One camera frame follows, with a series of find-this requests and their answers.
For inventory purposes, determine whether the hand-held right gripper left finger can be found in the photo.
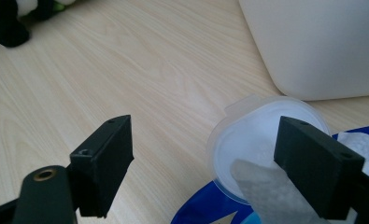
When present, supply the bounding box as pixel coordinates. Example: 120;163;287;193
69;114;135;218

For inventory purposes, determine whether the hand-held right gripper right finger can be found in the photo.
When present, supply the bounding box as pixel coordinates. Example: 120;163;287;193
274;116;366;220

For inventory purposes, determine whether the blue wet wipes pack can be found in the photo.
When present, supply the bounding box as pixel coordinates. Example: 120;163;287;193
171;94;369;224

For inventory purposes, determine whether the white plastic bin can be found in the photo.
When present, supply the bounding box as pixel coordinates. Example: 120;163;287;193
237;0;369;102

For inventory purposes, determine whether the panda plush toy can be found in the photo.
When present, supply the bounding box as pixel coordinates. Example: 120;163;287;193
0;0;78;49

